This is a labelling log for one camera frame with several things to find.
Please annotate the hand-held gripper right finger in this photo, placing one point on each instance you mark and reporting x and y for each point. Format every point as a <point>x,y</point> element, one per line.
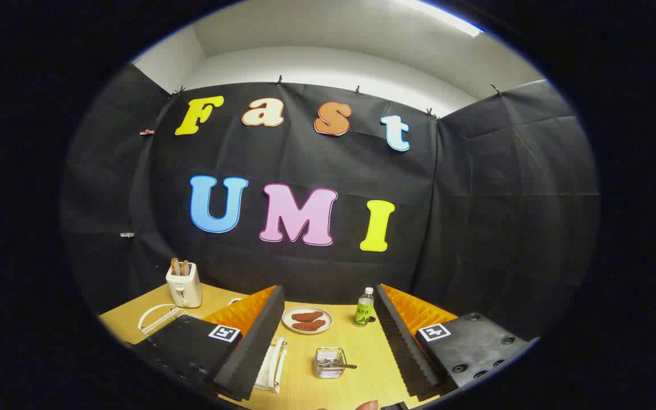
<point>399,341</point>

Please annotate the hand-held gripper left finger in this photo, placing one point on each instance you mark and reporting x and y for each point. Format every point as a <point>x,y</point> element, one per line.
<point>257,341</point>

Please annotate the round white plate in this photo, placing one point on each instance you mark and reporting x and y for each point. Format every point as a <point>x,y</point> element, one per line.
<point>287,322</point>

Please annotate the white towel mat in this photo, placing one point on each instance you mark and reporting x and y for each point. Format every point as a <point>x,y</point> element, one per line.
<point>265,370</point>

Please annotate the green label drink bottle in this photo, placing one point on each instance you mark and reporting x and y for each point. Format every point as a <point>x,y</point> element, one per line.
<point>364,310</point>

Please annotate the brown sausage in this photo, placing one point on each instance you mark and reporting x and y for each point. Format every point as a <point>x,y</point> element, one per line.
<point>309,326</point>
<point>307,316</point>

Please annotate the white toaster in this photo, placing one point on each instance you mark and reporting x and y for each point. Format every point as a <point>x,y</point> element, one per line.
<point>184,290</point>

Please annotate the toast slice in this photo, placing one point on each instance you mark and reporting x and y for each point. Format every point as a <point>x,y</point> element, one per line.
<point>185,267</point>
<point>175,266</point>

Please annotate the black backdrop cloth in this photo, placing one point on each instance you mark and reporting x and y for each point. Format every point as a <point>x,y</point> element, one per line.
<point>282,154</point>

